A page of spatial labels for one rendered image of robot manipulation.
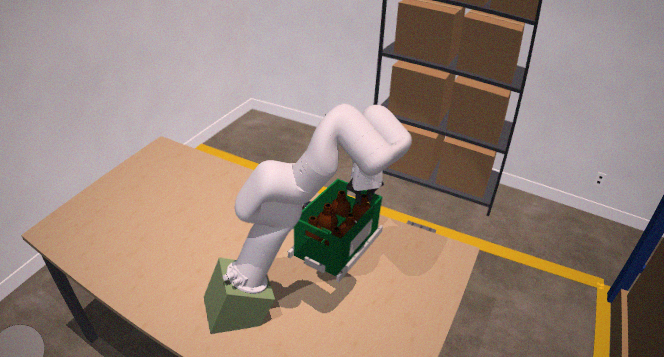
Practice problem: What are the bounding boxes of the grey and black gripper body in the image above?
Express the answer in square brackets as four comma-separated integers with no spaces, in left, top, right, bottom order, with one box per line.
[350,162,382,191]

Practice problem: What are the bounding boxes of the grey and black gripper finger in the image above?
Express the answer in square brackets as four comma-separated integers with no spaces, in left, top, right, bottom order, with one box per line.
[346,178,362,205]
[367,188,378,204]

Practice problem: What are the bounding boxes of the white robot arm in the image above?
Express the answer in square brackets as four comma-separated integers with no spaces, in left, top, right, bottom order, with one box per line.
[223,104,412,294]

